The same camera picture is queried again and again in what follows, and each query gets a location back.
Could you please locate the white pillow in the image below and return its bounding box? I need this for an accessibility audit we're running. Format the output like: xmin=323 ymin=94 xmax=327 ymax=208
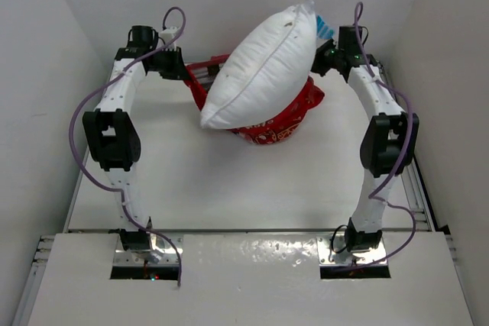
xmin=200 ymin=0 xmax=317 ymax=130

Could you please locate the red patterned pillowcase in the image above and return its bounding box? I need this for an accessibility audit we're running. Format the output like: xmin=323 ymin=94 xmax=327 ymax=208
xmin=184 ymin=54 xmax=325 ymax=145

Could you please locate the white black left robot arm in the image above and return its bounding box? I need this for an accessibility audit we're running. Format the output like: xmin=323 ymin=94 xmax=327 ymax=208
xmin=82 ymin=25 xmax=189 ymax=263

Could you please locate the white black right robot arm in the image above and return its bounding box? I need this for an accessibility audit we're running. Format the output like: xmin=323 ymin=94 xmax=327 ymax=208
xmin=312 ymin=25 xmax=419 ymax=252

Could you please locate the white front cover board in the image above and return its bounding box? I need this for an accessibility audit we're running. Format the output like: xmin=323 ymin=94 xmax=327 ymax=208
xmin=29 ymin=233 xmax=472 ymax=325

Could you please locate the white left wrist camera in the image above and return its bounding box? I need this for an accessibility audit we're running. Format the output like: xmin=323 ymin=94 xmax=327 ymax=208
xmin=158 ymin=26 xmax=180 ymax=50

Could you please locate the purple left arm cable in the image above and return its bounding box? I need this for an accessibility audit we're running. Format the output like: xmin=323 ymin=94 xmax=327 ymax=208
xmin=68 ymin=6 xmax=187 ymax=288

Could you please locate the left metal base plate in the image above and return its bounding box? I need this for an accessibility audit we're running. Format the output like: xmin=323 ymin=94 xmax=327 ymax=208
xmin=112 ymin=234 xmax=183 ymax=268

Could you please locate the metal base plate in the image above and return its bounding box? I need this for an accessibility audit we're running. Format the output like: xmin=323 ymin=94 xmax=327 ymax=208
xmin=316 ymin=230 xmax=388 ymax=267
xmin=112 ymin=234 xmax=183 ymax=268

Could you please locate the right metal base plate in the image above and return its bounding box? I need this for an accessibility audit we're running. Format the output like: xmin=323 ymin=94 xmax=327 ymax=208
xmin=316 ymin=230 xmax=388 ymax=267

